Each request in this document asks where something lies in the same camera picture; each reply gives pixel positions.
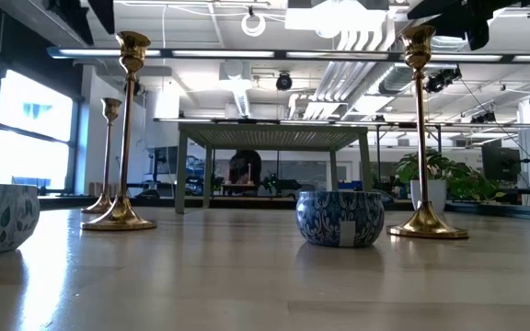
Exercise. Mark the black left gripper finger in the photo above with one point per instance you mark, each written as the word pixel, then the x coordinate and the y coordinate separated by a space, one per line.
pixel 74 18
pixel 104 14

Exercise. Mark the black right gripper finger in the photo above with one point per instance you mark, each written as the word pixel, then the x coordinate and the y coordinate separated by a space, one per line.
pixel 458 7
pixel 476 30

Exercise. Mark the brass candlestick holder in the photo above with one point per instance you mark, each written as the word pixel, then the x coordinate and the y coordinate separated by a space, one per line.
pixel 120 216
pixel 425 220
pixel 111 109

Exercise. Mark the overhead LED light bar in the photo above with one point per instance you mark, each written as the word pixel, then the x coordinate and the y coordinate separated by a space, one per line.
pixel 223 53

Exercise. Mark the black monitor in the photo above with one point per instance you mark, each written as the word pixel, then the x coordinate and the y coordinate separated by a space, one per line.
pixel 499 165

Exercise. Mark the green leafy plant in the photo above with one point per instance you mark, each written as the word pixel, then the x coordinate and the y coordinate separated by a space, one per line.
pixel 467 181

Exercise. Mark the white plant pot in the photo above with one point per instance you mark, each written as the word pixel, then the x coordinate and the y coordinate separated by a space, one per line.
pixel 436 193

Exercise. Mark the green perforated metal riser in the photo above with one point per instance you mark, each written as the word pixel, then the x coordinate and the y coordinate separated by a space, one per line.
pixel 269 137

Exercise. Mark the person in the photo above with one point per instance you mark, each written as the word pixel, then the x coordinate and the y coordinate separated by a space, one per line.
pixel 245 165

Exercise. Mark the black mounted camera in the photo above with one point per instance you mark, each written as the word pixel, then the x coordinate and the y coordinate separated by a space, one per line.
pixel 442 79

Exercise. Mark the black overhead camera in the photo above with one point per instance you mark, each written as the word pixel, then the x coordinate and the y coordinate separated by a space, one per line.
pixel 284 82

